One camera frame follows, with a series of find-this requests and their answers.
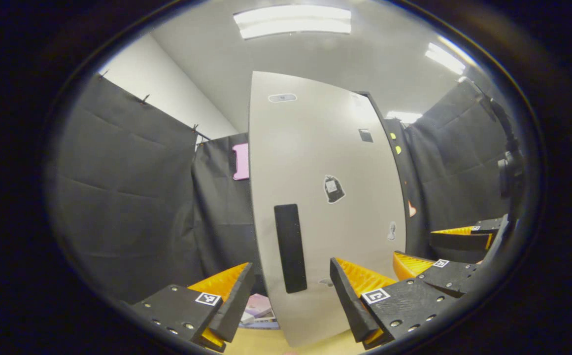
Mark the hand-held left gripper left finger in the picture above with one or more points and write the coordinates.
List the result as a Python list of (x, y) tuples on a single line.
[(234, 308)]

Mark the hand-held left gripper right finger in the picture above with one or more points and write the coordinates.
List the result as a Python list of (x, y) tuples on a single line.
[(354, 308)]

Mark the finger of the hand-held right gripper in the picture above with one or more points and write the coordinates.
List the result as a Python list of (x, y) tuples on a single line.
[(458, 240), (451, 276)]

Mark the dark grey cabinet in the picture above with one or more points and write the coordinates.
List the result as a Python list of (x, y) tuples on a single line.
[(380, 117)]

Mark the white cabinet door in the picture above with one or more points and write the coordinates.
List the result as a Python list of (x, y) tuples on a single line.
[(305, 148)]

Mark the stack of printed booklets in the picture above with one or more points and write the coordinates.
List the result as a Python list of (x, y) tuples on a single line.
[(258, 310)]

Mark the ceiling light panel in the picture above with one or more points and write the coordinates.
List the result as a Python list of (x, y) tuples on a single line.
[(293, 22), (444, 58), (404, 117)]

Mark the thin black hanging rod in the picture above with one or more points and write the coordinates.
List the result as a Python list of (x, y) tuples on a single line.
[(204, 135)]

